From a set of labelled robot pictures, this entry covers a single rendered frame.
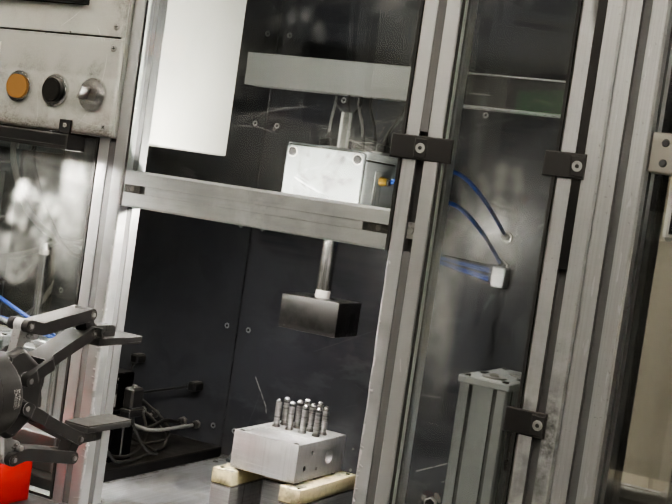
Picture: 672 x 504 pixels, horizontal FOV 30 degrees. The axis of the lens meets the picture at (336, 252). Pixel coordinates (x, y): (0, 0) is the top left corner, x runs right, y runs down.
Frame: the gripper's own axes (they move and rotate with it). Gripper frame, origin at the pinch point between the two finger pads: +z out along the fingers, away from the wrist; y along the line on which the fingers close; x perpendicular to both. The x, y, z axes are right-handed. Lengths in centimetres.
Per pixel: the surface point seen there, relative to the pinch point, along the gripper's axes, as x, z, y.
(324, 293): -0.7, 41.7, 8.7
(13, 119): 36.3, 20.5, 25.3
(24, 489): 24.5, 18.0, -19.9
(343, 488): -6.6, 43.6, -16.1
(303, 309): 0.7, 39.4, 6.4
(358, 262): 7, 64, 12
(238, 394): 24, 64, -12
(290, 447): -3.6, 33.1, -10.1
